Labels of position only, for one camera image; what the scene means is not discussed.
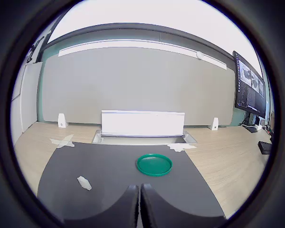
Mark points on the round green lid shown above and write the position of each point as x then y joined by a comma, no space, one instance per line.
154,165

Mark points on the small white partition bracket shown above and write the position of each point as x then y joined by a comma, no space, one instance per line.
214,124
61,121

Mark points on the black computer monitor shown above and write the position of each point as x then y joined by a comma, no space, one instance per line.
250,92

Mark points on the dark grey table mat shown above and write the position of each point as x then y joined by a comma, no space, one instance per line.
97,166

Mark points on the grey partition panel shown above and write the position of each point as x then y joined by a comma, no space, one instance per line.
133,83

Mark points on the small white plastic terminal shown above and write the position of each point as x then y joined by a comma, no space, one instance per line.
84,183

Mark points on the black keyboard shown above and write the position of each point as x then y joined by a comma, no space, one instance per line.
265,147

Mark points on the white side panel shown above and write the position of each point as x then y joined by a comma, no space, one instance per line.
28,95

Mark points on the white tape cross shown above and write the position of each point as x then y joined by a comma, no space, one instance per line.
179,147
63,142

